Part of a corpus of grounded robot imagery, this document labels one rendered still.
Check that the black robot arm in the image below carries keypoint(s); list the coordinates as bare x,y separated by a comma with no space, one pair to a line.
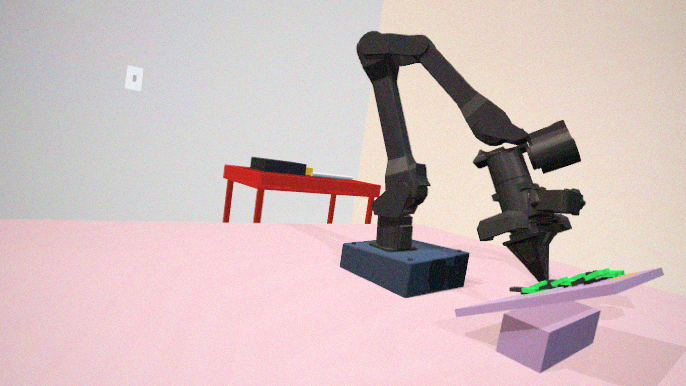
406,181

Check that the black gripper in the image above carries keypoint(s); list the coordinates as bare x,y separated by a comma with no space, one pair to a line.
531,232

